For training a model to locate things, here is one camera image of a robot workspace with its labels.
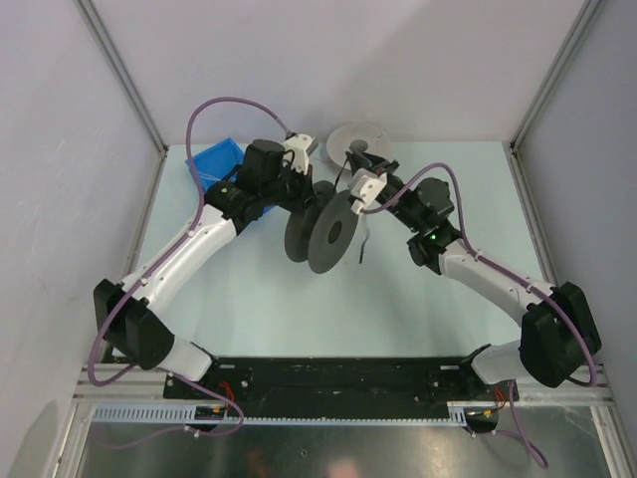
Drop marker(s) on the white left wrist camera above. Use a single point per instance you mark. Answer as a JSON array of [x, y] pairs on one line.
[[299, 147]]

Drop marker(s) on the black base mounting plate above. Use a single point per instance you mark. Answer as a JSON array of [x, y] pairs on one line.
[[348, 387]]

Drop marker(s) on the black filament spool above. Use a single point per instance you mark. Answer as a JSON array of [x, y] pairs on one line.
[[321, 234]]

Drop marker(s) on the aluminium frame post right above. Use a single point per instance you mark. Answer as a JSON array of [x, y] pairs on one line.
[[572, 42]]

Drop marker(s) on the grey slotted cable duct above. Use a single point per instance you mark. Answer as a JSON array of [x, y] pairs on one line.
[[207, 414]]

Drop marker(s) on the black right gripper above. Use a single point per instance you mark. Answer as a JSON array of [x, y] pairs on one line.
[[380, 166]]

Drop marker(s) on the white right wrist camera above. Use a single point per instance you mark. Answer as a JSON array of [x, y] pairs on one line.
[[364, 187]]

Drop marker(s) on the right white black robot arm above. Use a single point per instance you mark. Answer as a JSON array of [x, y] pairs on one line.
[[558, 340]]

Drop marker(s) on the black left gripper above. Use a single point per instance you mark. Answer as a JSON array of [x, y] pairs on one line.
[[306, 189]]

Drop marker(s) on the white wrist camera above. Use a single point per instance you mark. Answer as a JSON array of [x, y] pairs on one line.
[[299, 147], [364, 187]]

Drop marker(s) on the aluminium frame post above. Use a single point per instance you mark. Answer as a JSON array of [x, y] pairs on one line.
[[572, 42], [104, 41]]

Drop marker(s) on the blue plastic bin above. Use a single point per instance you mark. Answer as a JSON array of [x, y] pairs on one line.
[[212, 170]]

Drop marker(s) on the white perforated filament spool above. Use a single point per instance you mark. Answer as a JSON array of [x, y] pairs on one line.
[[360, 137]]

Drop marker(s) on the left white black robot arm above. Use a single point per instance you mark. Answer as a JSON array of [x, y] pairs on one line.
[[271, 174]]

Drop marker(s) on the aluminium frame post left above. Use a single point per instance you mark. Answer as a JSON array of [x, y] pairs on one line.
[[104, 41]]

